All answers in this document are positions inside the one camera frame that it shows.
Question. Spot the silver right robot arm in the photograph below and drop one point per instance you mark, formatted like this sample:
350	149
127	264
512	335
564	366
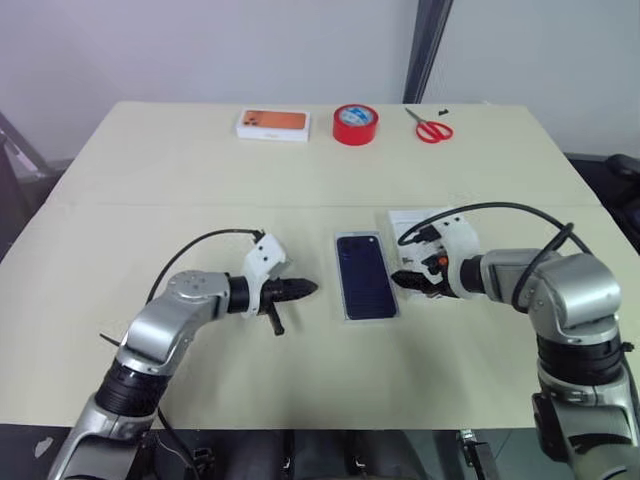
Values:
575	290

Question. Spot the small black clip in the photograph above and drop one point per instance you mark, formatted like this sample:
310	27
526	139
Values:
443	111

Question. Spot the dark metal stand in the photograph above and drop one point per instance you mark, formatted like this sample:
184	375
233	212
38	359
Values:
22	150

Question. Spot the dark metal post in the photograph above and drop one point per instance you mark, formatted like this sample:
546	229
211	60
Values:
427	50

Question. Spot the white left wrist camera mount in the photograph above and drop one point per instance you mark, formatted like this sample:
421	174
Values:
265	255

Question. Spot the dark blue smartphone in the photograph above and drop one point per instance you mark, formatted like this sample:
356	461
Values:
365	280
370	321

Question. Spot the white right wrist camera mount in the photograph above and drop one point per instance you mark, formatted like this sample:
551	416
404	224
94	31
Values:
462	240

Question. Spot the dark chair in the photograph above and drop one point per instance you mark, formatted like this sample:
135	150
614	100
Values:
625	175

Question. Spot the red tape roll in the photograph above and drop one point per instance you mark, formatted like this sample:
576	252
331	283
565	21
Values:
355	130

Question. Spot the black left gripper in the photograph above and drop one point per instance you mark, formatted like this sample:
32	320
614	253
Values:
275	292

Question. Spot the black table clamp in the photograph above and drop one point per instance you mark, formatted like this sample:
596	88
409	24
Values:
480	455

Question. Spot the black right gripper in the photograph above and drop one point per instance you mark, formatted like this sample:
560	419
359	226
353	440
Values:
437	267

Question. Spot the orange printed phone box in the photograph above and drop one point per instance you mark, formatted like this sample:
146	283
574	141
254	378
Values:
272	122

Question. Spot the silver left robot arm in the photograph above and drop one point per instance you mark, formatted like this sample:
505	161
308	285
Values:
190	290

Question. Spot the white floor scrap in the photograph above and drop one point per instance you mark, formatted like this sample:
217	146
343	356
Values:
44	446

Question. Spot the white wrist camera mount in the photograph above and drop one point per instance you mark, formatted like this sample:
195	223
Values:
265	255
462	240

